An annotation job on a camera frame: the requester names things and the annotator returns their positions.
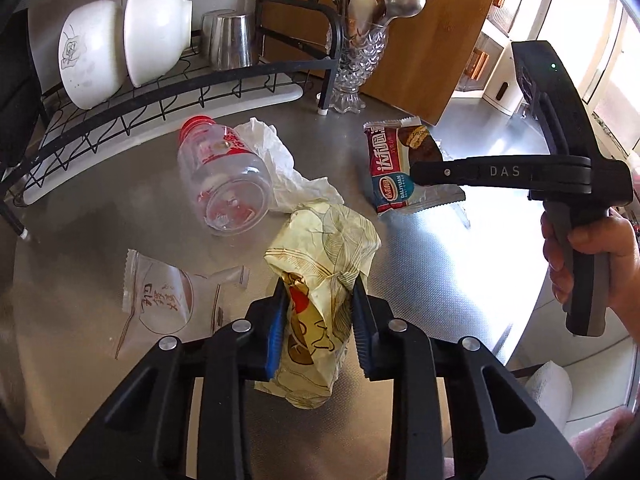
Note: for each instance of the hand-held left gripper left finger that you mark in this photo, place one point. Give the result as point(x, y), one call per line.
point(277, 330)

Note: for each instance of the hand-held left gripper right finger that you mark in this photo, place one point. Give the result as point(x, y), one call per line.
point(361, 330)

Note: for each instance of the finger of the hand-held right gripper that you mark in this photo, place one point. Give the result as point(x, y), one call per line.
point(475, 172)

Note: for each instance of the red and blue cake wrapper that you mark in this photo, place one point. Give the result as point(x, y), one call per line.
point(395, 180)

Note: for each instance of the yellow leaf print wrapper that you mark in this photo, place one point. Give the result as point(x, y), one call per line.
point(320, 260)

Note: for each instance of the person's right hand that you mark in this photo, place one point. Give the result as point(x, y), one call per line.
point(620, 270)

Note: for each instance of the white storage cabinet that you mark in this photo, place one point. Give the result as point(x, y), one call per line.
point(480, 65)

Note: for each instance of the wooden cutting board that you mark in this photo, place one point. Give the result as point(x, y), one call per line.
point(440, 60)

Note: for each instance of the clear packet with brown print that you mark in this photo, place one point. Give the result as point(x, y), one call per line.
point(160, 300)

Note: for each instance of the white crumpled tissue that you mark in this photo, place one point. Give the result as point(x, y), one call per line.
point(290, 180)

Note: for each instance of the glass utensil holder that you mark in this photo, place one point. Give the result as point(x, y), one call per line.
point(355, 75)

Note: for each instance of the clear bottle with red cap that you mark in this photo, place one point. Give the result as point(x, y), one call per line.
point(225, 175)

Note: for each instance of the steel ladle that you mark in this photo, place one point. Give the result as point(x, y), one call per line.
point(405, 0)

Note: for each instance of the white textured item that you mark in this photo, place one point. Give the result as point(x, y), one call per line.
point(547, 395)

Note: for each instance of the white spoon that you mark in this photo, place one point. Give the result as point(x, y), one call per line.
point(362, 7)

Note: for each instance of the pink clothing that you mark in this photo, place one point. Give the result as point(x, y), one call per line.
point(600, 435)

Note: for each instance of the steel cup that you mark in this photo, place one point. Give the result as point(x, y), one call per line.
point(212, 30)
point(232, 42)

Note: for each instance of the white printed bowl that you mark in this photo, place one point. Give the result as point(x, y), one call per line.
point(157, 35)
point(92, 55)

